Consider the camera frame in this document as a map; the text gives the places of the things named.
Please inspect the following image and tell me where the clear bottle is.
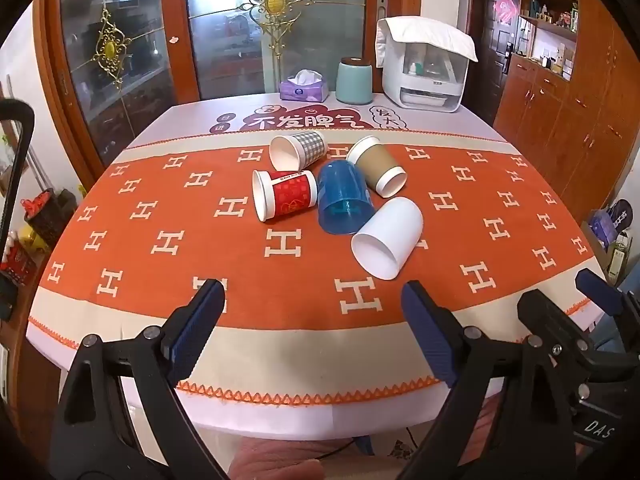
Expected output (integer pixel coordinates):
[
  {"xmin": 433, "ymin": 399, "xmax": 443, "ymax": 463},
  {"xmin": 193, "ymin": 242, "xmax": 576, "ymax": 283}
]
[{"xmin": 607, "ymin": 232, "xmax": 633, "ymax": 286}]

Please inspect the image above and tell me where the red paper cup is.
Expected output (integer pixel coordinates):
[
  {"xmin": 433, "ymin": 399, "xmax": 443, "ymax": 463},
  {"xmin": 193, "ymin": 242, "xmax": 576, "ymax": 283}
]
[{"xmin": 251, "ymin": 169, "xmax": 319, "ymax": 222}]

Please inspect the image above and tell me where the blue plastic cup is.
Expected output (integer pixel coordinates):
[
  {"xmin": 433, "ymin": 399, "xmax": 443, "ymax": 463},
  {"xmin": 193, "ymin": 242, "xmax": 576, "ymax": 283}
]
[{"xmin": 317, "ymin": 160, "xmax": 375, "ymax": 237}]

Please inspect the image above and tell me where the blue box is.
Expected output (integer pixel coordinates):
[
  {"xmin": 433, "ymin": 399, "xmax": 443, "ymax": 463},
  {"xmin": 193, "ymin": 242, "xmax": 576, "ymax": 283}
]
[{"xmin": 587, "ymin": 200, "xmax": 633, "ymax": 252}]

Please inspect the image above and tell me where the brown sleeved paper cup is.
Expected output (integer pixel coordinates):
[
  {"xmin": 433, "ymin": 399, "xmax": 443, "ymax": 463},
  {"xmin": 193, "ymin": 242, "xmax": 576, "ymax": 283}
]
[{"xmin": 346, "ymin": 136, "xmax": 407, "ymax": 198}]

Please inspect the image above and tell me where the white folded cloth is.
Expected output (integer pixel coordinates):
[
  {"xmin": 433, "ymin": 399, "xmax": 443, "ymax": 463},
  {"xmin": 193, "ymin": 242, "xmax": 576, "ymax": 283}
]
[{"xmin": 375, "ymin": 16, "xmax": 478, "ymax": 68}]

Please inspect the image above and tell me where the purple tissue box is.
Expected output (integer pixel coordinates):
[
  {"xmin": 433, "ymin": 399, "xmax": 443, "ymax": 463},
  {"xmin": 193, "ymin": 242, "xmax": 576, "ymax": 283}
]
[{"xmin": 279, "ymin": 70, "xmax": 330, "ymax": 102}]

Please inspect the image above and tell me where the wooden cabinet with shelves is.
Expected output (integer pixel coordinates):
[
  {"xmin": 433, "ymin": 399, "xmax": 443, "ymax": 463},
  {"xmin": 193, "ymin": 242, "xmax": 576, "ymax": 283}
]
[{"xmin": 492, "ymin": 0, "xmax": 640, "ymax": 211}]

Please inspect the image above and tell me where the teal canister with brown lid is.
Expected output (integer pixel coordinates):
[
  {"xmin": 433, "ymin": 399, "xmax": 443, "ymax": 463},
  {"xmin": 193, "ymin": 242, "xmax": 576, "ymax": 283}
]
[{"xmin": 335, "ymin": 56, "xmax": 374, "ymax": 106}]

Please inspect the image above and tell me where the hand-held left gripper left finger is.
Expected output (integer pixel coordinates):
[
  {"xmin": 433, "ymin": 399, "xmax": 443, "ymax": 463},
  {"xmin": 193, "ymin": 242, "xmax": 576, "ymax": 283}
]
[{"xmin": 50, "ymin": 277, "xmax": 236, "ymax": 480}]

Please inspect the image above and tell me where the orange patterned tablecloth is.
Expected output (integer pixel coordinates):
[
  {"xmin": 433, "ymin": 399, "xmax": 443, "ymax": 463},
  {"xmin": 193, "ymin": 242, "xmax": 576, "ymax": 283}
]
[{"xmin": 27, "ymin": 132, "xmax": 608, "ymax": 408}]

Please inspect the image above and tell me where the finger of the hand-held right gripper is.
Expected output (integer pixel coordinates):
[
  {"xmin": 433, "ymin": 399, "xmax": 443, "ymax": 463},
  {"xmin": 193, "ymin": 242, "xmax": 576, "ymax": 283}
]
[
  {"xmin": 517, "ymin": 290, "xmax": 595, "ymax": 377},
  {"xmin": 575, "ymin": 268, "xmax": 640, "ymax": 342}
]

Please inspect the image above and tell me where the glass door with gold ornament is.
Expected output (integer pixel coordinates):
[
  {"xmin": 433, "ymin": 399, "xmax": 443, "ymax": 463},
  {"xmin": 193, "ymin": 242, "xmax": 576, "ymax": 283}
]
[
  {"xmin": 185, "ymin": 0, "xmax": 371, "ymax": 101},
  {"xmin": 47, "ymin": 0, "xmax": 201, "ymax": 176}
]

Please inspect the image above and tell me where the black cable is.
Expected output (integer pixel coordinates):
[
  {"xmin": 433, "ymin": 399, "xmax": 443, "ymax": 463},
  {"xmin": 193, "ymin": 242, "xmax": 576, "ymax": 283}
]
[{"xmin": 315, "ymin": 439, "xmax": 362, "ymax": 461}]

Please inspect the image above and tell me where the pink door decoration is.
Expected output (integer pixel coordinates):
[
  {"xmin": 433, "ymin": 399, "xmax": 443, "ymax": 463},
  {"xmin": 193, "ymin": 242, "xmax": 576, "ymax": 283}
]
[{"xmin": 492, "ymin": 0, "xmax": 519, "ymax": 26}]

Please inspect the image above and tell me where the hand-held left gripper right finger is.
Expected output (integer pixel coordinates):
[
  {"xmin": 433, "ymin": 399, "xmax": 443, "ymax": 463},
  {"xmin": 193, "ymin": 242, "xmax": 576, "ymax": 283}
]
[{"xmin": 400, "ymin": 280, "xmax": 591, "ymax": 480}]

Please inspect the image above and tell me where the checkered paper cup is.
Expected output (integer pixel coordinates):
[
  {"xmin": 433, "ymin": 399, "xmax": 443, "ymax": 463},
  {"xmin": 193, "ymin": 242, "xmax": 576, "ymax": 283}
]
[{"xmin": 269, "ymin": 130, "xmax": 328, "ymax": 172}]

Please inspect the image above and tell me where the black basket with red items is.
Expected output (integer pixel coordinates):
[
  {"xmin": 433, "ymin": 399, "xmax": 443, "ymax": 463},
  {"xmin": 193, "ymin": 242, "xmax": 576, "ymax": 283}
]
[{"xmin": 22, "ymin": 187, "xmax": 78, "ymax": 241}]

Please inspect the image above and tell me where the white paper cup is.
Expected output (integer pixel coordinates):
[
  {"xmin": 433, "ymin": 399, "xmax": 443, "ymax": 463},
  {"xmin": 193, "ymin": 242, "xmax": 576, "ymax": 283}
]
[{"xmin": 351, "ymin": 196, "xmax": 425, "ymax": 281}]

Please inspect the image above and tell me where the dark entry door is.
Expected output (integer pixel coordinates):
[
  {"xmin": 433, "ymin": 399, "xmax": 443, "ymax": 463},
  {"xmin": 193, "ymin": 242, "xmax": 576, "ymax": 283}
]
[{"xmin": 470, "ymin": 0, "xmax": 523, "ymax": 116}]

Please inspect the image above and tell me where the white countertop appliance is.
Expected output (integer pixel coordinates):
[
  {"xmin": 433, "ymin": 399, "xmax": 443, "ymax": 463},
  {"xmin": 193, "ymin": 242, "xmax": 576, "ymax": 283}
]
[{"xmin": 382, "ymin": 42, "xmax": 471, "ymax": 112}]

